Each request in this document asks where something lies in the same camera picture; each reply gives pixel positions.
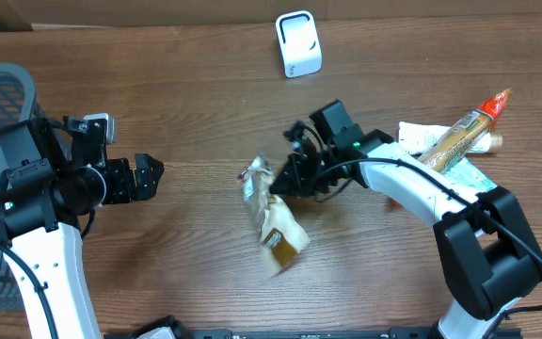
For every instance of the brown cardboard backdrop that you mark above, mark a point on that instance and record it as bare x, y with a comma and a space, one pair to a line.
22, 14

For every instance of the teal wet wipes packet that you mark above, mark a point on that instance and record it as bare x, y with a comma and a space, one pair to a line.
466, 174

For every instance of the orange spaghetti packet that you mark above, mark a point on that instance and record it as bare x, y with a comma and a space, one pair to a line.
463, 134

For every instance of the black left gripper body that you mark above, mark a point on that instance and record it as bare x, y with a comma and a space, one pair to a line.
119, 183

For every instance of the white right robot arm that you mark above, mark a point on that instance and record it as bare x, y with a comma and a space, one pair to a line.
489, 255

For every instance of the white barcode scanner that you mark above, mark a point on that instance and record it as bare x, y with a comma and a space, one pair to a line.
299, 44

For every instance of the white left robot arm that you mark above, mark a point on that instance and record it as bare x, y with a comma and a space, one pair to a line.
58, 171

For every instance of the beige plastic pouch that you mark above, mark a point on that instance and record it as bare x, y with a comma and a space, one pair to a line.
281, 238

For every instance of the white Pantene tube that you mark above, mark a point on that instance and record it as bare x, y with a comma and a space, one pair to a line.
418, 138

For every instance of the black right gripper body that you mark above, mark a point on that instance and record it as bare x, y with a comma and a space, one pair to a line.
310, 169

